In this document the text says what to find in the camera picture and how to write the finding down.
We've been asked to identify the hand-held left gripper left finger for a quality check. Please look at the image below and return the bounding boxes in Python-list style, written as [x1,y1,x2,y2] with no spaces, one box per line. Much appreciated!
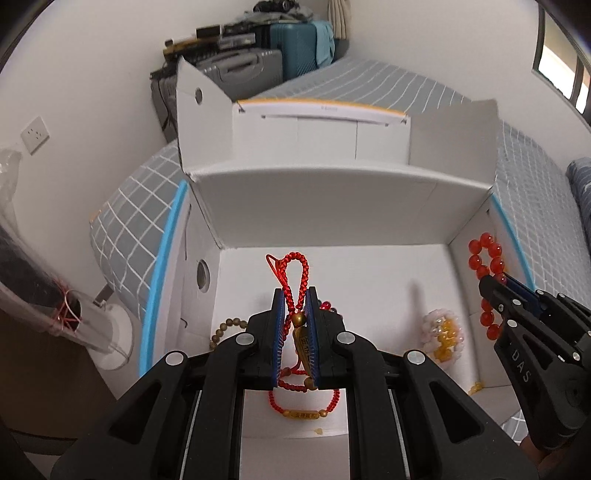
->
[48,290,283,480]

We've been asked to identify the clear plastic bag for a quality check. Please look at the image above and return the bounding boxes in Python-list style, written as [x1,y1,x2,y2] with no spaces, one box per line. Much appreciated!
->
[0,148,136,367]

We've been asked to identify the brown wooden bead bracelet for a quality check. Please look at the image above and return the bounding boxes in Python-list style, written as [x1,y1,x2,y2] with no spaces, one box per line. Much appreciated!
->
[210,316,252,356]

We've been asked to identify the red cord bracelet gold charm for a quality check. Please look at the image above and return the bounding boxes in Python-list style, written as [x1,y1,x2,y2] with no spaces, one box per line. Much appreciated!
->
[265,251,341,422]

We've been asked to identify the window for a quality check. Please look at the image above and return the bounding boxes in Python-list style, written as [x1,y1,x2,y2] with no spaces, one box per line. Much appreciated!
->
[531,9,591,116]

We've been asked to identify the dark items on suitcase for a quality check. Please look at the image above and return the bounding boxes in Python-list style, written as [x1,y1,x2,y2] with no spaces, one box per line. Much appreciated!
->
[254,0,311,16]

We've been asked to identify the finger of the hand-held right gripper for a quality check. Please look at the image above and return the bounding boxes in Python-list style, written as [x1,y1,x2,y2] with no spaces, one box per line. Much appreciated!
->
[503,274,591,334]
[479,275,561,450]

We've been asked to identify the white round stand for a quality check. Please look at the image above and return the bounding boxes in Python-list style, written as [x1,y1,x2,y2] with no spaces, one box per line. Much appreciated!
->
[92,286,136,371]

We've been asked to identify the stack of black equipment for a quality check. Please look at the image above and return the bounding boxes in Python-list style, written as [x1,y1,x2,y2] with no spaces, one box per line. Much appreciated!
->
[163,24,259,63]

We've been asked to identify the white wall socket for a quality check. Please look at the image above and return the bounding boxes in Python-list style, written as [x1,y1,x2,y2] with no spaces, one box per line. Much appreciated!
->
[21,115,49,155]

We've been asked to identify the brown wooden side table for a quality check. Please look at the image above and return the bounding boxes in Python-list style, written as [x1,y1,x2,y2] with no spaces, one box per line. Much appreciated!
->
[0,318,139,444]

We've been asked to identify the teal suitcase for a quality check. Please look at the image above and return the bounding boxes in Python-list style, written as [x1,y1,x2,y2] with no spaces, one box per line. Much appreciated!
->
[270,19,320,85]

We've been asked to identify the white cardboard box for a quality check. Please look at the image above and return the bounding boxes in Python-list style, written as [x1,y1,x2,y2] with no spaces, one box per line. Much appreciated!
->
[139,58,541,480]

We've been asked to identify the teal towel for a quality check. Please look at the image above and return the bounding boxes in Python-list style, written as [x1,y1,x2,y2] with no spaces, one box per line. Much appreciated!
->
[314,21,337,69]

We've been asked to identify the beige curtain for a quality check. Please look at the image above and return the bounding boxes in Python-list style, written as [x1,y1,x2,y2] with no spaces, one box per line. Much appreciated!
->
[327,0,354,41]

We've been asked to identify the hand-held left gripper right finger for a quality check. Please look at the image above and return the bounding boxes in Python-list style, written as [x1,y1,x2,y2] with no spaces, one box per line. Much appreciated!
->
[308,287,539,480]

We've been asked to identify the grey suitcase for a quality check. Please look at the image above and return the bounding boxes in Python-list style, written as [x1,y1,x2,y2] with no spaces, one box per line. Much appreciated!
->
[198,47,284,100]

